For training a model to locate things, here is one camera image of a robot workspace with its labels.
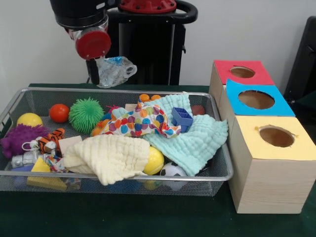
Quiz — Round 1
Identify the cream waffle cloth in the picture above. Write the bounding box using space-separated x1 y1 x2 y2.
63 135 151 186

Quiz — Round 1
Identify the colourful polka dot cloth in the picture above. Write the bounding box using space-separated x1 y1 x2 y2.
100 97 182 139

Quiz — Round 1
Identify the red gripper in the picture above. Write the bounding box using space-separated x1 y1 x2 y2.
65 27 112 85

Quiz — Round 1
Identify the mint green waffle cloth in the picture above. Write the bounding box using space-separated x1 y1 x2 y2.
112 91 229 176

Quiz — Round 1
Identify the plain yellow ball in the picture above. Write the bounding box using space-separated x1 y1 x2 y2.
16 113 43 127

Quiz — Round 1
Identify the blue plastic building block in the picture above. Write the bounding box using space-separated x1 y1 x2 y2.
171 107 194 133

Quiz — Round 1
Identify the green spiky rubber ball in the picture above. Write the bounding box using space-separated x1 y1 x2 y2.
68 97 105 134

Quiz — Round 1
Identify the small blue-white plastic packet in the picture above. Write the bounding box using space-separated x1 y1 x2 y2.
97 56 138 89

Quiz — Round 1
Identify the small black-white soccer ball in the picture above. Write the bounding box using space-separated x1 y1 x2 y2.
159 161 188 192

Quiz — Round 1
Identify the yellow wedge block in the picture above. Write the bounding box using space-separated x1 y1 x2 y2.
26 158 68 190

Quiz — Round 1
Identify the black upright panel stand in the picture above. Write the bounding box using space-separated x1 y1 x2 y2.
283 16 316 104

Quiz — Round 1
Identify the purple knobbly rubber toy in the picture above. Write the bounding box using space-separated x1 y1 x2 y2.
0 124 51 158

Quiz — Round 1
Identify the dark green table cloth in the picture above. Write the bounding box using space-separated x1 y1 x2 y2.
290 97 316 124
0 83 316 237

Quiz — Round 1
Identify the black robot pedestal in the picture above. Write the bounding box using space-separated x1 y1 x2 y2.
105 0 198 86

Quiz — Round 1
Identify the red-orange ball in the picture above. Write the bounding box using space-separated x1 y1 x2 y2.
48 103 71 123

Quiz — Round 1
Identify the wooden box with three holes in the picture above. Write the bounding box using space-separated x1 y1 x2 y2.
208 59 316 214

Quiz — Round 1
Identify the silver wire mesh bin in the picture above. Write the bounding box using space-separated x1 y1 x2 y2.
0 86 235 197

